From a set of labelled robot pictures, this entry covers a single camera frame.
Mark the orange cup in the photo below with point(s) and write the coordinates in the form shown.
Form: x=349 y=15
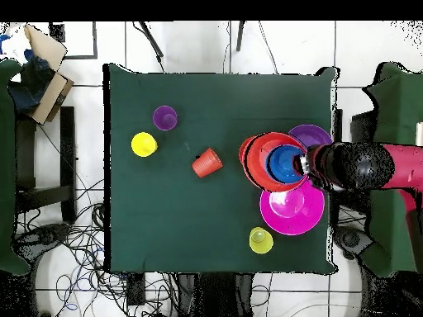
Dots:
x=206 y=163

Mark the small orange bowl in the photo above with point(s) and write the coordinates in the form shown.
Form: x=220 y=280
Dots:
x=243 y=148

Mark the large orange bowl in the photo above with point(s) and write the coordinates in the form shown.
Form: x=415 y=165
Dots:
x=256 y=165

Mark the small blue bowl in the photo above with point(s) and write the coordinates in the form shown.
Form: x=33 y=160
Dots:
x=281 y=165

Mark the large pink bowl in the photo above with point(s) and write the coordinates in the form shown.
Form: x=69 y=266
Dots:
x=294 y=221

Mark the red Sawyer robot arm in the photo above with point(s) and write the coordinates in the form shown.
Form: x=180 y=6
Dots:
x=357 y=165

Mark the dark green tablecloth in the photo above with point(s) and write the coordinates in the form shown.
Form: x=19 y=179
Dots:
x=165 y=214

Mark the purple cup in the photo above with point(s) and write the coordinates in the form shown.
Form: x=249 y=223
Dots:
x=165 y=118

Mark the bright yellow cup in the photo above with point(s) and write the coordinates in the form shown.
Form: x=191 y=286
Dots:
x=143 y=144

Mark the pale yellow cup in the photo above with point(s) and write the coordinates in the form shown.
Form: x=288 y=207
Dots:
x=264 y=244

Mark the purple bowl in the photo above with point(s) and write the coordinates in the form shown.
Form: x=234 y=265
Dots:
x=310 y=135

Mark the black tripod leg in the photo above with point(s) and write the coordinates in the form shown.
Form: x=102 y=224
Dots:
x=240 y=36
x=151 y=39

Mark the black stool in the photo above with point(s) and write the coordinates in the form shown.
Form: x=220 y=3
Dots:
x=67 y=148

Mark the black box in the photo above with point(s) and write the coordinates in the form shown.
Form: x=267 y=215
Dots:
x=362 y=128

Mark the cardboard box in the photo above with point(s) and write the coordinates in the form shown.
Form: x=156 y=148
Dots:
x=49 y=95

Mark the green-covered side table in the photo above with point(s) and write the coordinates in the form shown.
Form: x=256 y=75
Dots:
x=6 y=165
x=396 y=109

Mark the dark blue cloth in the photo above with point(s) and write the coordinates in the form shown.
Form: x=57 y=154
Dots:
x=29 y=86

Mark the white box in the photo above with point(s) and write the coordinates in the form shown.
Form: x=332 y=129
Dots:
x=419 y=133

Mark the black pedestal foot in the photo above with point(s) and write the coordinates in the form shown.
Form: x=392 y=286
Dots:
x=46 y=234
x=350 y=239

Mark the black square frame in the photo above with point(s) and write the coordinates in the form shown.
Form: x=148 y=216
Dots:
x=95 y=43

